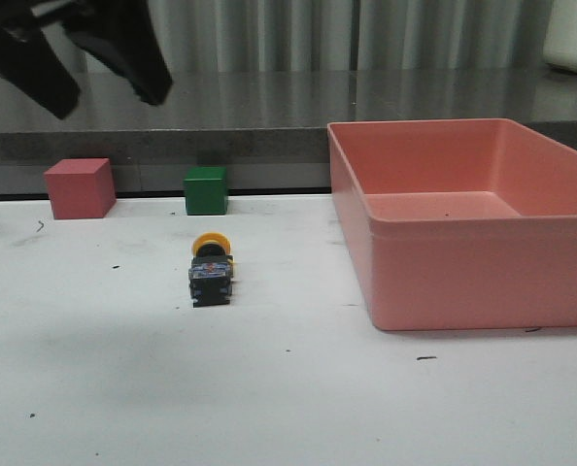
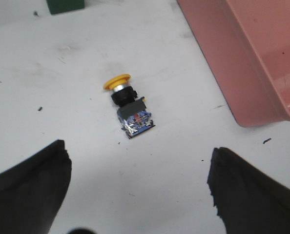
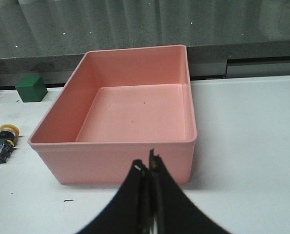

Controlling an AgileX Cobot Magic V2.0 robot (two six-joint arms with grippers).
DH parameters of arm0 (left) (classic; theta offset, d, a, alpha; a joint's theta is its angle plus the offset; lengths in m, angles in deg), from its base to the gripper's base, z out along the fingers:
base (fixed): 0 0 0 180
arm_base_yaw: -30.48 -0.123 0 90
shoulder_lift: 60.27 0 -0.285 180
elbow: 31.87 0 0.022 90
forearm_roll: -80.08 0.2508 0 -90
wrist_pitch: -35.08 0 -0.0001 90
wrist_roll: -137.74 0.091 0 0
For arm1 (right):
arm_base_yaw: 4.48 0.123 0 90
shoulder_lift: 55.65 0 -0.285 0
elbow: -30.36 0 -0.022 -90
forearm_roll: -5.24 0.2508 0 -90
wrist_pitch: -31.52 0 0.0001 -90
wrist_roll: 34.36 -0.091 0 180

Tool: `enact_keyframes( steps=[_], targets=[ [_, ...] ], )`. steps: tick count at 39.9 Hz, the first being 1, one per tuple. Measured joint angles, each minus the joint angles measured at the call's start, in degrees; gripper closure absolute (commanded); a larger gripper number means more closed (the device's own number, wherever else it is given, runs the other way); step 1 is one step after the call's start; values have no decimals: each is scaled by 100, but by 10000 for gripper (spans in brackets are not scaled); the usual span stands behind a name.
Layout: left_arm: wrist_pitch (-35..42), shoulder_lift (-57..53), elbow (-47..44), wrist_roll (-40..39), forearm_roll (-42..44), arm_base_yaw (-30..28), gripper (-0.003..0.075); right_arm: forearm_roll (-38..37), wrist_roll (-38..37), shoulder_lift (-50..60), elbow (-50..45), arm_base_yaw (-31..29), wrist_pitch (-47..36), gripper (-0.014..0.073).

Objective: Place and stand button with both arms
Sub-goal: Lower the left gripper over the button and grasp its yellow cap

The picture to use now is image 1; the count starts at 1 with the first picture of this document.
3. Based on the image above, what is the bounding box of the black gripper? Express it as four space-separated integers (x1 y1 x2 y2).
0 0 173 119

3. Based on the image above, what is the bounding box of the green cube block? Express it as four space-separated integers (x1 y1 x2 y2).
183 166 228 216

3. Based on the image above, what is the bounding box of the white appliance on counter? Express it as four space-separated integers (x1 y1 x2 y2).
542 0 577 74

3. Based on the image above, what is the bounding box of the grey stone counter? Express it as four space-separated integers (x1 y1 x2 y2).
0 67 577 199

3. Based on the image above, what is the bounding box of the pink cube block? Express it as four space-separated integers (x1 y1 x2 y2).
44 158 117 219

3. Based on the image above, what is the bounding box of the pink plastic bin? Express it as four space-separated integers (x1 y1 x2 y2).
327 118 577 331

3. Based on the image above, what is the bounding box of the yellow push button switch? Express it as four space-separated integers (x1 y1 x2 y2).
188 232 234 308

